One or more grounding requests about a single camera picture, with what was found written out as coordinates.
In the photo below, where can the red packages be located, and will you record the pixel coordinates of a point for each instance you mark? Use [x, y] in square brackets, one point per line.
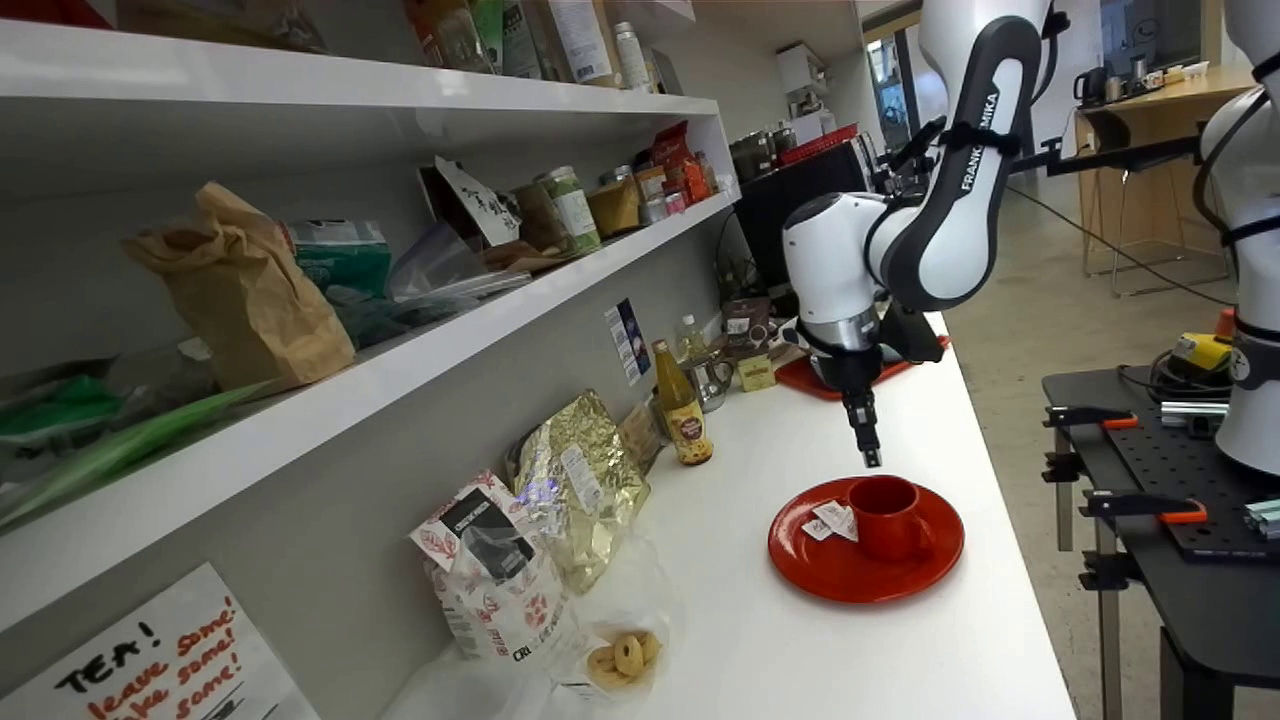
[680, 171]

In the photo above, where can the white sugar packets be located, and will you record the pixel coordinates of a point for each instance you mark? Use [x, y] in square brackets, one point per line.
[835, 520]

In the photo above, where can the white plastic bottle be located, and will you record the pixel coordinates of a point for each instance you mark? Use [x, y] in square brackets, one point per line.
[632, 58]

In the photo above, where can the red serving tray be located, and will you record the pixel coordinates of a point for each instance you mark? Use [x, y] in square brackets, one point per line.
[806, 381]

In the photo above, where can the brown jar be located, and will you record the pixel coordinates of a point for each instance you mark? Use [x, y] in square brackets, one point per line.
[612, 204]

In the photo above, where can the green plastic package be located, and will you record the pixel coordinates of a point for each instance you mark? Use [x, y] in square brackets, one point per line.
[121, 446]

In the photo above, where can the handwritten tea sign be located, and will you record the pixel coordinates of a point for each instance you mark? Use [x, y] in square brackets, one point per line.
[160, 667]

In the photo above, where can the black workbench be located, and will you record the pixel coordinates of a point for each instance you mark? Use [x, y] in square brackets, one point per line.
[1201, 562]

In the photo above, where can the teal box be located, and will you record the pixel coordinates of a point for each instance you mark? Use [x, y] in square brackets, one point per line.
[340, 252]

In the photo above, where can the black boom rod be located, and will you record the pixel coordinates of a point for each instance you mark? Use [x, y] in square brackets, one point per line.
[1107, 154]

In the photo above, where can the clear oil bottle white cap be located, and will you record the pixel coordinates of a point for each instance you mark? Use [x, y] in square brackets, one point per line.
[690, 343]

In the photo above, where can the brown paper bag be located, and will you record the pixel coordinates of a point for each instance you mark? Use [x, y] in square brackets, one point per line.
[247, 303]

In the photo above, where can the yellow tool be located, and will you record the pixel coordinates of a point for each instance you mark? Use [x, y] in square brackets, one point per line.
[1204, 353]

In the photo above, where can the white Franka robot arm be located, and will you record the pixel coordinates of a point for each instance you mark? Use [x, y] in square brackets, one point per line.
[963, 203]

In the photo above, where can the red cup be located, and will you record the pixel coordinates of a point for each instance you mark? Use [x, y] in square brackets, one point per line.
[887, 518]

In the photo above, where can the gold tin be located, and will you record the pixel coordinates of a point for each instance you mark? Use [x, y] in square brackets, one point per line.
[755, 373]

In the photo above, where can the gold foil bag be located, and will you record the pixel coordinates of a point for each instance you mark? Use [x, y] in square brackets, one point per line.
[581, 494]

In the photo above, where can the white wall shelf unit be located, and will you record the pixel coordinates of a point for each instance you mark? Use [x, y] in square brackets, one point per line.
[403, 373]

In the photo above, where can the brown bottle with yellow label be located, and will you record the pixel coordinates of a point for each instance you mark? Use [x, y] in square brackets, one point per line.
[680, 412]

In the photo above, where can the red round plate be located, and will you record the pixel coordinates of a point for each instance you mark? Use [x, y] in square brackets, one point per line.
[864, 572]

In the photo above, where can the wooden desk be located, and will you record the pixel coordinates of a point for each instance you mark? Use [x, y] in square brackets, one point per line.
[1160, 144]

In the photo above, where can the white coffee bag red print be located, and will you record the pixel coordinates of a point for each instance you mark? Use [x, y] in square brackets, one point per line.
[491, 572]

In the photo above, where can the white and black card package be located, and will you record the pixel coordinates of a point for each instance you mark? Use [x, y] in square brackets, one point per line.
[471, 203]

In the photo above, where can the jar with green label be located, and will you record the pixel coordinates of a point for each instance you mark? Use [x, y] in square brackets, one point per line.
[571, 210]

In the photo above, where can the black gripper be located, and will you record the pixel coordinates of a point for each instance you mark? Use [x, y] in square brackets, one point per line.
[855, 361]

